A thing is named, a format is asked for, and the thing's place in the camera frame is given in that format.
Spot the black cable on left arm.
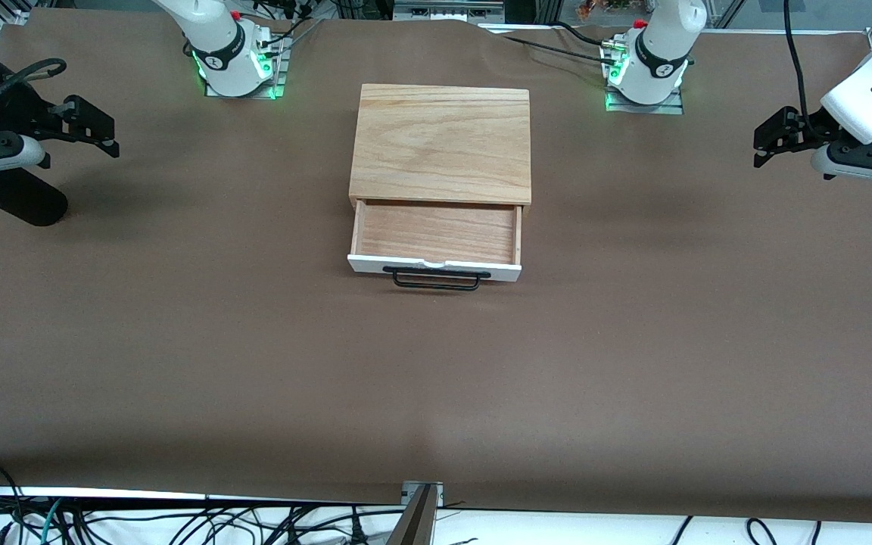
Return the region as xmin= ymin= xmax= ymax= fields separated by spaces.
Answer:
xmin=783 ymin=0 xmax=814 ymax=126

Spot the metal base plate of right arm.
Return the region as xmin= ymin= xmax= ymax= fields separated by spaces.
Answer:
xmin=203 ymin=33 xmax=287 ymax=100

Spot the wooden drawer with white face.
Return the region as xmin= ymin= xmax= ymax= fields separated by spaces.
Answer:
xmin=347 ymin=199 xmax=524 ymax=283

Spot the brown table cover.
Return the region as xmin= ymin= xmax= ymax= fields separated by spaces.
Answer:
xmin=0 ymin=8 xmax=872 ymax=525

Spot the metal base plate of left arm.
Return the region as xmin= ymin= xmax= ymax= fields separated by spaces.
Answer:
xmin=604 ymin=85 xmax=685 ymax=115

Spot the tangle of black floor cables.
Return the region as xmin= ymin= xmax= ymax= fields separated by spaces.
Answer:
xmin=0 ymin=459 xmax=406 ymax=545

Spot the grey power strip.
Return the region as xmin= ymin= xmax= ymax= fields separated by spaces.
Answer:
xmin=394 ymin=0 xmax=506 ymax=23

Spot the black cable to left arm base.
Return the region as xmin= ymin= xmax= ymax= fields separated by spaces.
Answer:
xmin=481 ymin=21 xmax=622 ymax=65

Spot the black cable to arm base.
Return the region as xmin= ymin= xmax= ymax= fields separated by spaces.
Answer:
xmin=481 ymin=21 xmax=622 ymax=65
xmin=254 ymin=14 xmax=325 ymax=50

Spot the teal cable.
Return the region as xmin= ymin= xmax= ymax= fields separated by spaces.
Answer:
xmin=39 ymin=498 xmax=64 ymax=545

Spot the black cylindrical vase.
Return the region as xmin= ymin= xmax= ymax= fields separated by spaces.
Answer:
xmin=0 ymin=165 xmax=69 ymax=227

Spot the light wooden drawer cabinet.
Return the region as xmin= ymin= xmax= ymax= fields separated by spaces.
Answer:
xmin=349 ymin=83 xmax=533 ymax=217

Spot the black metal drawer handle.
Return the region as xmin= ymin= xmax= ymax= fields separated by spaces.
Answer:
xmin=382 ymin=265 xmax=492 ymax=292

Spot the black cable to right arm base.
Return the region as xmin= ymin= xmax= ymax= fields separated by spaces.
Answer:
xmin=254 ymin=14 xmax=325 ymax=50

